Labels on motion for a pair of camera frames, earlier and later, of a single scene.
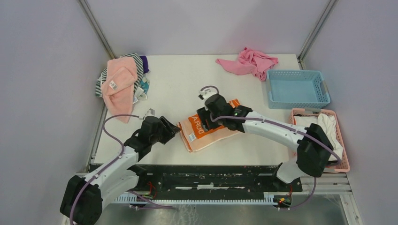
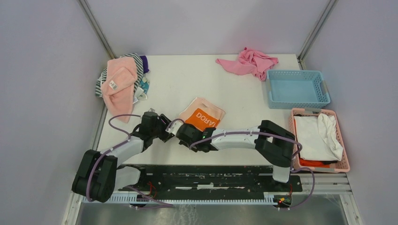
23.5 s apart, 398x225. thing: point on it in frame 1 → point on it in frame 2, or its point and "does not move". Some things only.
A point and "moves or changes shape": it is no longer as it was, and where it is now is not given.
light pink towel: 118,87 does not move
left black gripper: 170,130 does not move
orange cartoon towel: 195,138 moves or changes shape
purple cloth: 145,63 does not move
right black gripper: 203,113 → 181,142
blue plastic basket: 296,89 does not move
